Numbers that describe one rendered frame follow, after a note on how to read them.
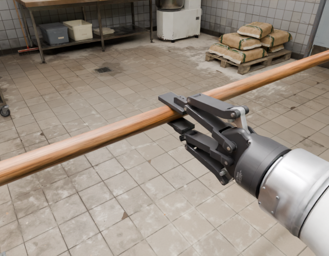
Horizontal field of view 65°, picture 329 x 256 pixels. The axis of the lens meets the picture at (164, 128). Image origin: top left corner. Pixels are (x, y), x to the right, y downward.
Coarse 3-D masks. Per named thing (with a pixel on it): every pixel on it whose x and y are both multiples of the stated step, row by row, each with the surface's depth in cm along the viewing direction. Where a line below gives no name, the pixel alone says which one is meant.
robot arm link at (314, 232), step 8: (328, 192) 25; (320, 200) 25; (328, 200) 24; (320, 208) 25; (328, 208) 24; (312, 216) 25; (320, 216) 24; (328, 216) 24; (304, 224) 26; (312, 224) 25; (320, 224) 24; (328, 224) 24; (304, 232) 26; (312, 232) 25; (320, 232) 24; (328, 232) 24; (304, 240) 27; (312, 240) 25; (320, 240) 24; (328, 240) 24; (312, 248) 26; (320, 248) 25; (328, 248) 24
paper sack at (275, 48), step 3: (279, 45) 420; (282, 45) 425; (264, 48) 420; (267, 48) 416; (270, 48) 413; (273, 48) 412; (276, 48) 416; (279, 48) 420; (282, 48) 424; (267, 51) 418; (270, 51) 414; (273, 51) 412
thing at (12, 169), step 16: (288, 64) 63; (304, 64) 65; (240, 80) 54; (256, 80) 55; (272, 80) 58; (224, 96) 51; (144, 112) 43; (160, 112) 43; (176, 112) 45; (112, 128) 39; (128, 128) 40; (144, 128) 42; (64, 144) 36; (80, 144) 36; (96, 144) 38; (16, 160) 33; (32, 160) 33; (48, 160) 34; (64, 160) 36; (0, 176) 31; (16, 176) 32
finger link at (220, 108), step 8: (200, 96) 39; (208, 96) 39; (192, 104) 39; (200, 104) 38; (208, 104) 37; (216, 104) 36; (224, 104) 36; (208, 112) 37; (216, 112) 36; (224, 112) 34; (232, 112) 33; (248, 112) 34
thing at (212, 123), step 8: (192, 112) 40; (200, 112) 40; (200, 120) 39; (208, 120) 38; (216, 120) 38; (208, 128) 38; (216, 128) 37; (224, 128) 37; (216, 136) 36; (224, 144) 35; (232, 144) 35
